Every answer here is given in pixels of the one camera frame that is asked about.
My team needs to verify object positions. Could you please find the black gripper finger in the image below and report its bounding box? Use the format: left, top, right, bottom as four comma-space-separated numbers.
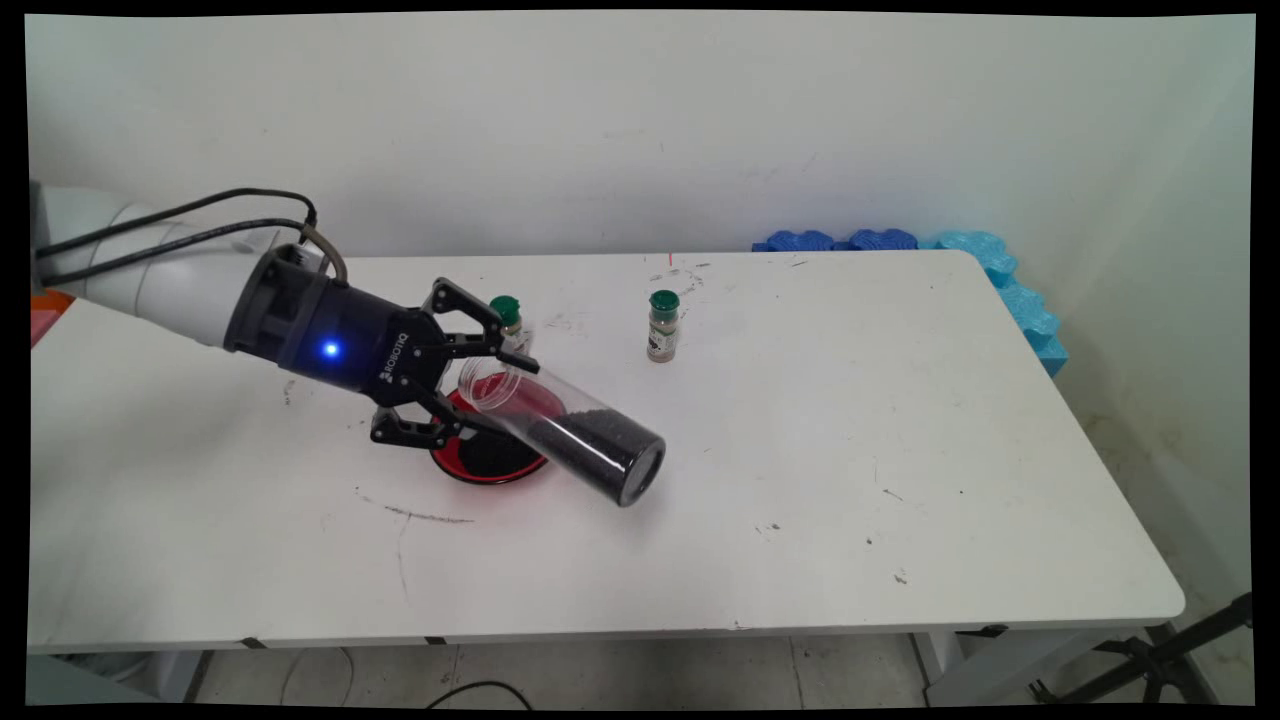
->
370, 385, 503, 451
420, 277, 541, 376

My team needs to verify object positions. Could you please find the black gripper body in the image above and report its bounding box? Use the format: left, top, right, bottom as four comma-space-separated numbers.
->
222, 243, 453, 409

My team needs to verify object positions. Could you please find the clear plastic jar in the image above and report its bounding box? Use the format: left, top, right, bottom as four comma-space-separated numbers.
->
457, 355, 668, 509

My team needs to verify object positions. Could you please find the black seeds heap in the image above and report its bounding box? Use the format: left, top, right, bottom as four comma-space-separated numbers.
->
462, 432, 546, 478
525, 412, 661, 506

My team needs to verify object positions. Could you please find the green-capped spice bottle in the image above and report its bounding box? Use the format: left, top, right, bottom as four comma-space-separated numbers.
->
648, 290, 682, 364
488, 295, 533, 353

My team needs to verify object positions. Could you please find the red bowl with black rim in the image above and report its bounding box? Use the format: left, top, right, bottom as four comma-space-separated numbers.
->
430, 385, 553, 487

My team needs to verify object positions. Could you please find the light blue foam mat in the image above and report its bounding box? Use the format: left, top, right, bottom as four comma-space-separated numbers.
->
920, 230, 1070, 379

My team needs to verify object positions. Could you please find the white table leg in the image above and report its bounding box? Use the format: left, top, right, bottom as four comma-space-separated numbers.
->
912, 628, 1181, 706

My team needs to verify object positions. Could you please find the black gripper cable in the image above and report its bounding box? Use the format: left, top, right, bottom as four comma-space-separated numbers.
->
40, 218, 349, 287

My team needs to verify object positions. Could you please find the black camera cable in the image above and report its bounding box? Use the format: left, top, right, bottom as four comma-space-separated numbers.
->
35, 187, 319, 261

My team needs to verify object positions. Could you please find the black floor cable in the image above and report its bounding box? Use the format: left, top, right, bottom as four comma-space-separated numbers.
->
425, 681, 533, 709

